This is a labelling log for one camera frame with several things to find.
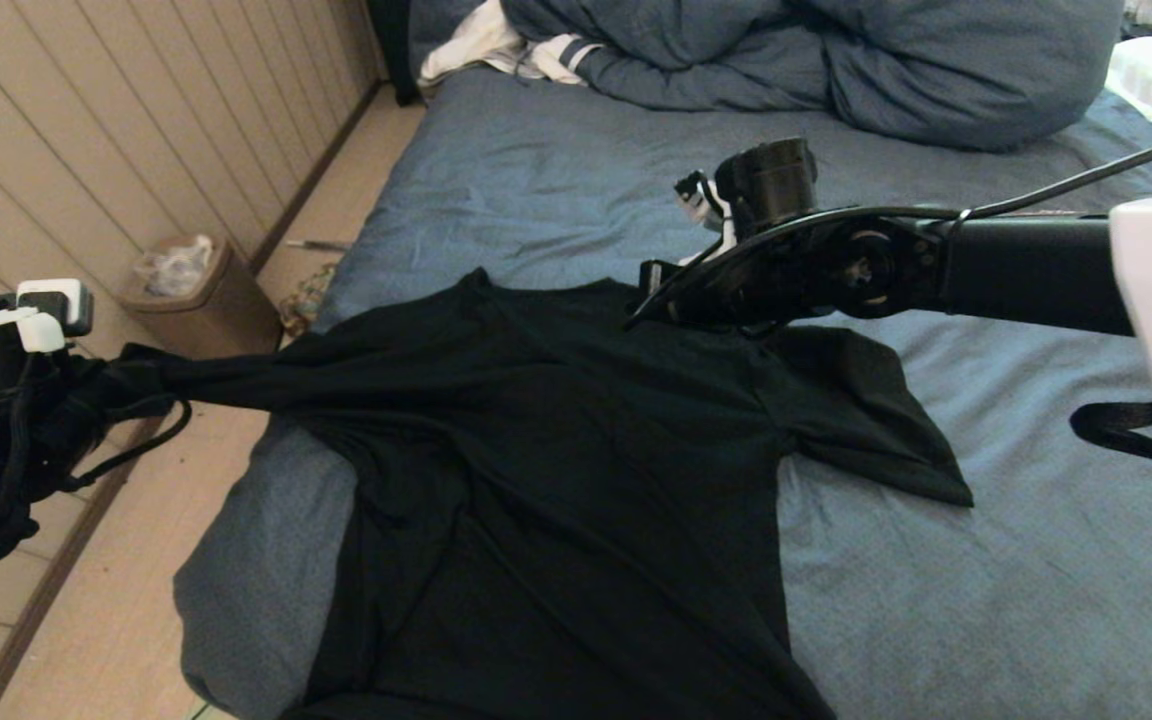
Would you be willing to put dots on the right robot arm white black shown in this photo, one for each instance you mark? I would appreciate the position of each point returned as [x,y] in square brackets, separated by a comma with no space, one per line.
[1036,270]

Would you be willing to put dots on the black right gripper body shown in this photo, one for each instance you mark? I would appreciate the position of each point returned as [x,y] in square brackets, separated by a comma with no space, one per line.
[736,290]

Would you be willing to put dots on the black printed t-shirt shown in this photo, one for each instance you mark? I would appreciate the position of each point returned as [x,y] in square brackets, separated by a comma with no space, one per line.
[586,500]

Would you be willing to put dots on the black bedside furniture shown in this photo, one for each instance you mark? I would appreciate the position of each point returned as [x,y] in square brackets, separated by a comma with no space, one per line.
[394,50]

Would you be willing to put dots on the clear plastic bin bag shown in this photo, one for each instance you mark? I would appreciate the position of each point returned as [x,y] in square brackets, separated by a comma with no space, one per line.
[178,270]

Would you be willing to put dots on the bed with blue sheet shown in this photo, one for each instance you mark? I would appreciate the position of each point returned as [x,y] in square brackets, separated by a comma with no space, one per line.
[986,620]

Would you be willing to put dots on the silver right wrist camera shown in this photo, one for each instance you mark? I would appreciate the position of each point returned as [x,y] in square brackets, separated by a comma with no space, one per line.
[701,200]

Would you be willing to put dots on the blue bunched duvet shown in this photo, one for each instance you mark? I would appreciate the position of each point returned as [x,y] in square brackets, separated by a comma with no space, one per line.
[836,70]

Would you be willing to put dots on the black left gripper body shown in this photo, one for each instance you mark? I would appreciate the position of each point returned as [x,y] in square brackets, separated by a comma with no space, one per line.
[66,420]

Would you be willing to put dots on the thin dark pen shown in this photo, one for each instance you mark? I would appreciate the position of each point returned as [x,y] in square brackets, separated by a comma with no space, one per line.
[321,246]

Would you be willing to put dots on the brown trash bin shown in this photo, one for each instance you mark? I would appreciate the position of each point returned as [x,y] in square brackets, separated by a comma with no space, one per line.
[226,320]

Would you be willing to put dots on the white striped garment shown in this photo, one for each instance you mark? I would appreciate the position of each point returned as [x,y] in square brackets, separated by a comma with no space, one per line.
[476,45]

